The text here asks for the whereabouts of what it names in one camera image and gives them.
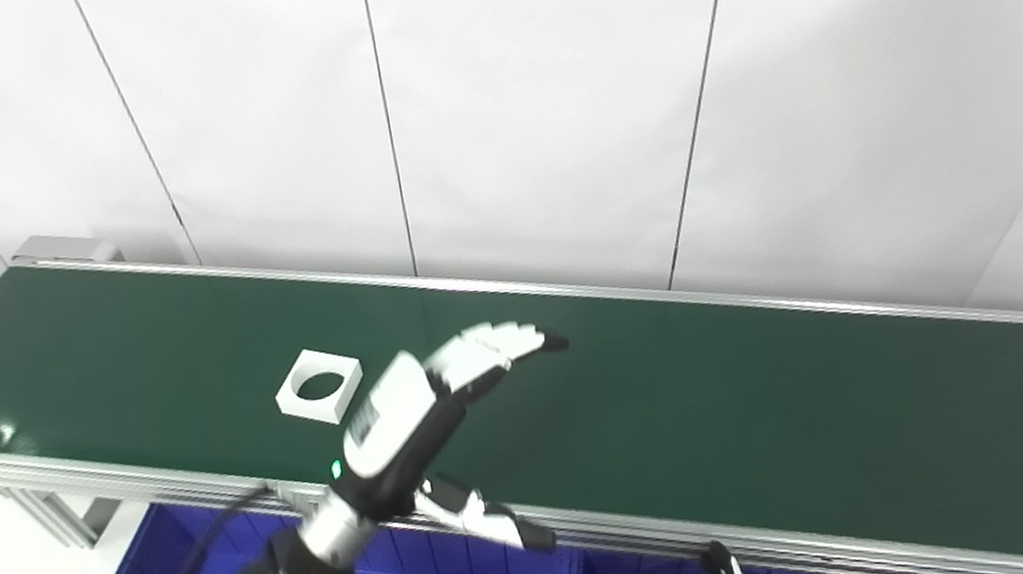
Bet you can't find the green conveyor belt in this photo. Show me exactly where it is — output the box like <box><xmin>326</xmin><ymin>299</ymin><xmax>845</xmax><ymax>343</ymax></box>
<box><xmin>0</xmin><ymin>135</ymin><xmax>1023</xmax><ymax>574</ymax></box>
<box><xmin>0</xmin><ymin>126</ymin><xmax>1023</xmax><ymax>574</ymax></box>

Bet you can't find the white square part with hole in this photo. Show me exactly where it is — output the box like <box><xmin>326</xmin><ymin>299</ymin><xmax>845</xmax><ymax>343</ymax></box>
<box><xmin>269</xmin><ymin>343</ymin><xmax>369</xmax><ymax>430</ymax></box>

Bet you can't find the grey conveyor end box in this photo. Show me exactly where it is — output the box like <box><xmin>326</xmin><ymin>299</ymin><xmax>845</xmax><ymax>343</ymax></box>
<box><xmin>9</xmin><ymin>225</ymin><xmax>123</xmax><ymax>276</ymax></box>

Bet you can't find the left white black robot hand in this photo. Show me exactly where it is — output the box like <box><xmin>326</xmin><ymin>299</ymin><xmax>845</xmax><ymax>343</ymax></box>
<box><xmin>312</xmin><ymin>312</ymin><xmax>596</xmax><ymax>574</ymax></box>

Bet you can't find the aluminium conveyor leg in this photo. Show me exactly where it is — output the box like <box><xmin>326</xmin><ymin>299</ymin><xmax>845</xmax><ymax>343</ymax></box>
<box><xmin>4</xmin><ymin>472</ymin><xmax>126</xmax><ymax>559</ymax></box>

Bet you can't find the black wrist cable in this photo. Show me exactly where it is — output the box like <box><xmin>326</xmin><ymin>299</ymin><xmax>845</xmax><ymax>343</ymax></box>
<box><xmin>139</xmin><ymin>482</ymin><xmax>285</xmax><ymax>574</ymax></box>

